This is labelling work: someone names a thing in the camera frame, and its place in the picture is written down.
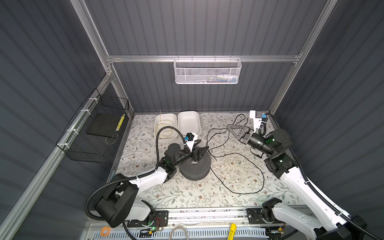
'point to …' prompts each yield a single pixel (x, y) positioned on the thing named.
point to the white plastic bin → (189, 122)
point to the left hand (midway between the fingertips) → (204, 143)
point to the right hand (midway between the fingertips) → (229, 129)
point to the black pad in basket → (105, 124)
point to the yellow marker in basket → (120, 122)
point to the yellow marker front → (232, 231)
